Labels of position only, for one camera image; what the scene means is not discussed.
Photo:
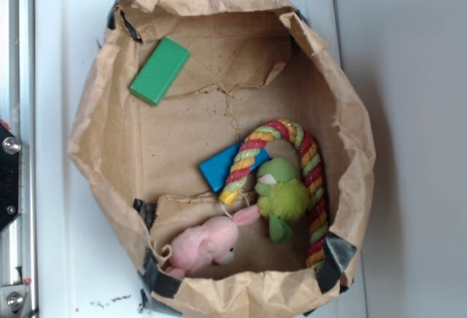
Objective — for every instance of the green wooden block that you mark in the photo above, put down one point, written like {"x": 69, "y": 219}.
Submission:
{"x": 159, "y": 72}

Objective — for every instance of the blue wooden block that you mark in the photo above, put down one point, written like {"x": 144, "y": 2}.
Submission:
{"x": 216, "y": 169}

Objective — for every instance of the green plush frog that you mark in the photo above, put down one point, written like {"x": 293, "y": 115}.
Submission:
{"x": 282, "y": 198}

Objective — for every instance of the brown paper bag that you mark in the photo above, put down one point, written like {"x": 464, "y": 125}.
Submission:
{"x": 251, "y": 61}

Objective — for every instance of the pink plush bunny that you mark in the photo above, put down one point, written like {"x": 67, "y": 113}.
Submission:
{"x": 212, "y": 242}

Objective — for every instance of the multicolour rope toy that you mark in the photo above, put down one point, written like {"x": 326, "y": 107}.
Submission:
{"x": 312, "y": 172}

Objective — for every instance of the black metal bracket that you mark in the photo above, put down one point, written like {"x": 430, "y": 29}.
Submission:
{"x": 9, "y": 176}

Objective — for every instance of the aluminium frame rail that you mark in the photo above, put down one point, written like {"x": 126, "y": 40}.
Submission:
{"x": 18, "y": 242}

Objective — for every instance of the silver corner bracket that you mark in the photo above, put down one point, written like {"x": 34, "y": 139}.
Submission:
{"x": 15, "y": 300}

